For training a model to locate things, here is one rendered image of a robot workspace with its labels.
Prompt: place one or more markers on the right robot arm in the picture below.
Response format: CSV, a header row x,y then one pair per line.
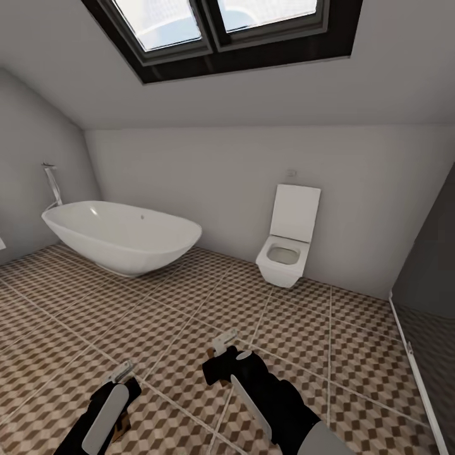
x,y
276,405

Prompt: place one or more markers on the bathtub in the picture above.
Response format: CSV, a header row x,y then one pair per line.
x,y
125,240

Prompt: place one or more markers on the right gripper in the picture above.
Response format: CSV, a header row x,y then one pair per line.
x,y
213,368

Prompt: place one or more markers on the mousetrap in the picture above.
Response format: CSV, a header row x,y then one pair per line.
x,y
122,426
210,353

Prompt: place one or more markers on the toilet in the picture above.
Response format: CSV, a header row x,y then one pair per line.
x,y
282,259

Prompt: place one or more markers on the fixed window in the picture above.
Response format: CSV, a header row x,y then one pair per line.
x,y
174,39

